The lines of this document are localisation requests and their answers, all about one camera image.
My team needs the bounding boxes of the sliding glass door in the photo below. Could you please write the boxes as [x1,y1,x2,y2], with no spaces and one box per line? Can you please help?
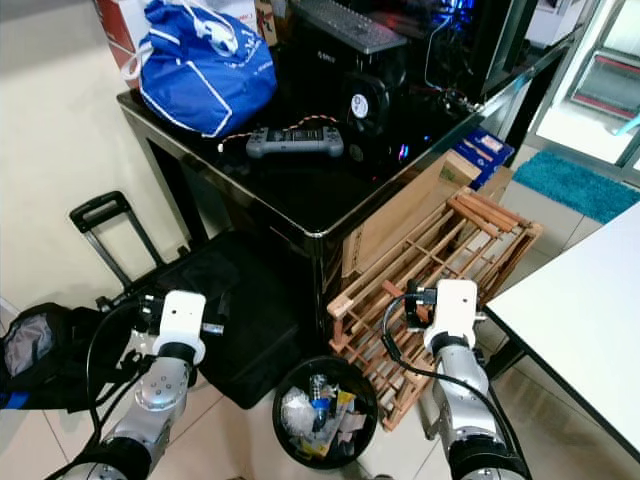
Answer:
[523,0,640,169]

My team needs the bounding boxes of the glossy black desk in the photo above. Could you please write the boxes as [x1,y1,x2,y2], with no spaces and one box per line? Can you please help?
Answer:
[116,18,593,349]

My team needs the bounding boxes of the clear plastic bottle blue label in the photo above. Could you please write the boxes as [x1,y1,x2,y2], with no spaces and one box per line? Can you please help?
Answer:
[305,374,333,433]

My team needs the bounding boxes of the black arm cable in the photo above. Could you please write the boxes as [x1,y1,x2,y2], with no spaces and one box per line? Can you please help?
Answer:
[379,293,493,403]
[82,298,153,473]

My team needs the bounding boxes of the blue drawstring bag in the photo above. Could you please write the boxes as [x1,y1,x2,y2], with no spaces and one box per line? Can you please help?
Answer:
[137,0,277,139]

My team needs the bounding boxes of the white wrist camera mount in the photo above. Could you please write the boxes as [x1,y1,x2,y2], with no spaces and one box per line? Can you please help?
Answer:
[155,290,222,349]
[424,279,480,338]

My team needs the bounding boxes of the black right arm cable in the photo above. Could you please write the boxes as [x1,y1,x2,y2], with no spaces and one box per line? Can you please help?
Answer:
[379,293,493,403]

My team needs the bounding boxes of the black computer case grey top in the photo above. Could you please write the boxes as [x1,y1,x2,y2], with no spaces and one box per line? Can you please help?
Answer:
[278,0,411,106]

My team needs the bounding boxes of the round black rubbish bin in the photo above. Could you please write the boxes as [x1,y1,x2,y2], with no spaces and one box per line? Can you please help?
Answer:
[272,355,382,472]

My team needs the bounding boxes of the black backpack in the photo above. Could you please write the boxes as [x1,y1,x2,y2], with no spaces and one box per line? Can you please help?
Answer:
[0,301,123,412]

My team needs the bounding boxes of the teal floor rug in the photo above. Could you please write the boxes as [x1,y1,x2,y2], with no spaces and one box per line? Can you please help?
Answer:
[509,149,640,227]

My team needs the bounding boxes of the brown cardboard sheet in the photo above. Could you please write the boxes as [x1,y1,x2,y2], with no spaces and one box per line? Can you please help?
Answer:
[340,149,482,283]

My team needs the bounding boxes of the grey game controller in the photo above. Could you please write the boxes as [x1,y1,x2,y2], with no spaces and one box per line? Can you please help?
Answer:
[245,126,344,160]

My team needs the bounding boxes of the red and white box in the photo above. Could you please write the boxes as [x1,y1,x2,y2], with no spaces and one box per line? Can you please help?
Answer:
[92,0,153,87]

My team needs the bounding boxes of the white table with black legs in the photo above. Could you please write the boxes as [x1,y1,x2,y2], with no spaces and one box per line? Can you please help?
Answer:
[422,204,640,441]

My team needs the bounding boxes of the white crumpled paper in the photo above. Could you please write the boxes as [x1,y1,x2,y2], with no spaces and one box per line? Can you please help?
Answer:
[336,412,369,445]

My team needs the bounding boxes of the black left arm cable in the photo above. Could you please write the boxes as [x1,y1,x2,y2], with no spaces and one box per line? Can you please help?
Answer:
[82,298,153,473]

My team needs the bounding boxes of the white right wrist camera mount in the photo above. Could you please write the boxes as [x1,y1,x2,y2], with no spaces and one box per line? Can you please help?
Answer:
[424,279,480,338]

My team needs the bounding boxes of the black fan with white hub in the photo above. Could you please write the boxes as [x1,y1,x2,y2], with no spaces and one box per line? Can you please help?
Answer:
[343,72,393,163]

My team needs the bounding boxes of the black suitcase with pull handle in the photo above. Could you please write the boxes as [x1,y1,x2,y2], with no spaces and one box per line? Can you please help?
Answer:
[69,190,303,410]

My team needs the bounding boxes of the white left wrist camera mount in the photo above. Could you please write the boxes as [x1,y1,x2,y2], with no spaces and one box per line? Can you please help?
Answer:
[155,290,222,349]

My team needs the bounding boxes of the folded wooden slat rack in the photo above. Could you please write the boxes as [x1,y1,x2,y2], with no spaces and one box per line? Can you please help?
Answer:
[325,187,544,432]

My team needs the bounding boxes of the blue printed box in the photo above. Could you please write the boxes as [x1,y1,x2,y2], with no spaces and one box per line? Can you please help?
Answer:
[454,127,515,190]

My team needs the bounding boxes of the open computer with lit wiring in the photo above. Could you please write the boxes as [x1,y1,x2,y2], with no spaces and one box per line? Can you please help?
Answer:
[408,0,553,111]

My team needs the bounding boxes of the orange twisted wire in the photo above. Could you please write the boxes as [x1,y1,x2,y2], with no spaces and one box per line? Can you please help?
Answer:
[217,114,339,153]

